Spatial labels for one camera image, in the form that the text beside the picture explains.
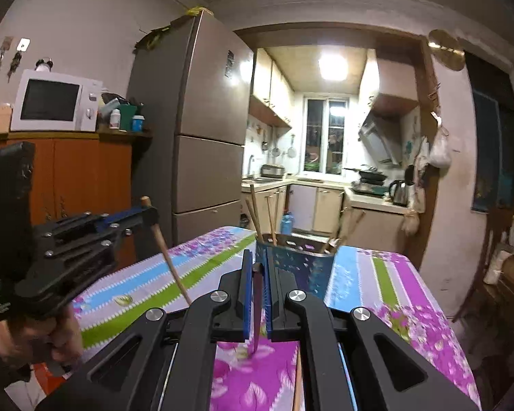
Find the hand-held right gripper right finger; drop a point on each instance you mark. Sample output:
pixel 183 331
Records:
pixel 269 308

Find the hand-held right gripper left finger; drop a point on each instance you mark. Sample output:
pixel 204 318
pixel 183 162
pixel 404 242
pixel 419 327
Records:
pixel 249 308

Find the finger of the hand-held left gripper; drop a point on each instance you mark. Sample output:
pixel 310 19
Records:
pixel 120 219
pixel 81 261

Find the single wooden chopstick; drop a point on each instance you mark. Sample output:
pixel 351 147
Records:
pixel 173 265
pixel 256 329
pixel 297 385

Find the blue perforated metal utensil holder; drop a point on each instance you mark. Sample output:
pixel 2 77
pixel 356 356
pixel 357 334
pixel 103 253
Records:
pixel 308 274

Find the group of wooden chopsticks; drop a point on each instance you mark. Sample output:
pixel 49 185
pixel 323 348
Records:
pixel 256 222

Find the person's left hand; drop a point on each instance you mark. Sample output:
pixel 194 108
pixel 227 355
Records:
pixel 66 338

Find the orange wooden cabinet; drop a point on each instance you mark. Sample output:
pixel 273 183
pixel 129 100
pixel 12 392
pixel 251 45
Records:
pixel 85 175

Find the blue water bottle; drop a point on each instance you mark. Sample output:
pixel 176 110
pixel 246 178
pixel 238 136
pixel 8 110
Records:
pixel 286 223

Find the white bottle with red label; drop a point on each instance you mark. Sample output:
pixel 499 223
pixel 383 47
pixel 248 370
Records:
pixel 114 119

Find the green container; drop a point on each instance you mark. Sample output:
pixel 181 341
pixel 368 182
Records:
pixel 127 113

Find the beige lower kitchen cabinets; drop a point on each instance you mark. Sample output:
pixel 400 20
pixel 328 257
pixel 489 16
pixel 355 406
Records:
pixel 308 205

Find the beige kitchen cabinets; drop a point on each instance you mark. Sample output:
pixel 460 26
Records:
pixel 270 90
pixel 308 205

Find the white microwave oven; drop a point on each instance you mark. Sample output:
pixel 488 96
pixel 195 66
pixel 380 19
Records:
pixel 51 102

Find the floral striped tablecloth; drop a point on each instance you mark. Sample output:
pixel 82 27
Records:
pixel 381 287

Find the bronze refrigerator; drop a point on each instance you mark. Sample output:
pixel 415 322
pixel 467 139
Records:
pixel 201 137

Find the hanging keys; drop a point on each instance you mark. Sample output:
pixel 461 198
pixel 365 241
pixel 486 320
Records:
pixel 4 66

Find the kitchen faucet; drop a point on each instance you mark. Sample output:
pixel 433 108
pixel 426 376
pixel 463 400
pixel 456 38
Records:
pixel 250 165

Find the green gas stove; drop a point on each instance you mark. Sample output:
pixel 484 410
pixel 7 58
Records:
pixel 368 188

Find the hanging strainer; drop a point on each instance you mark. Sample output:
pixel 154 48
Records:
pixel 291 150
pixel 276 150

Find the hanging ladle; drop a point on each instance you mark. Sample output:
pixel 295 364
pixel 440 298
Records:
pixel 264 144

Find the black wok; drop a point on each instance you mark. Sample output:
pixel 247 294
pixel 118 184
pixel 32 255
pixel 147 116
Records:
pixel 370 174

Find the steel electric kettle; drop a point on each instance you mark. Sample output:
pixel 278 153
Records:
pixel 399 192

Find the hanging cloth bags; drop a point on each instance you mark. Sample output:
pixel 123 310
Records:
pixel 413 205

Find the kitchen window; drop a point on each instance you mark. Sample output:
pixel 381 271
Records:
pixel 325 137

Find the dark refrigerator sticker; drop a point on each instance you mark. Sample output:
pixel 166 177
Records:
pixel 229 64

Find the yellow green cloth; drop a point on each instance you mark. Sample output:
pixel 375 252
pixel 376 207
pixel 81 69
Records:
pixel 167 30

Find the beige upper kitchen cabinets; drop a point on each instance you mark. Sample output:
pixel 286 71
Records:
pixel 270 90

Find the steel range hood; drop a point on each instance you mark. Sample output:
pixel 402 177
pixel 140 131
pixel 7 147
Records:
pixel 381 141

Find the wooden chair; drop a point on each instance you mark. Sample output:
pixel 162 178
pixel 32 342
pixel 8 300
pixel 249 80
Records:
pixel 482 274

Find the white hanging plastic bag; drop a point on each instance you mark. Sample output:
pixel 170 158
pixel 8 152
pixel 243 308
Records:
pixel 439 150

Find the square ceiling light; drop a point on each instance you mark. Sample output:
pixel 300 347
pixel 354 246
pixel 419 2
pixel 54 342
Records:
pixel 333 65

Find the beige cabinet above range hood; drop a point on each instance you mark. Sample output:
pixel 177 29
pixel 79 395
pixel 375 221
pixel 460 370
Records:
pixel 394 90

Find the dark window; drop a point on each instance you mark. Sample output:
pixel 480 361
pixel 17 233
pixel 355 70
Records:
pixel 492 137

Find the round gold wall plate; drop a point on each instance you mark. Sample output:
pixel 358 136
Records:
pixel 445 49

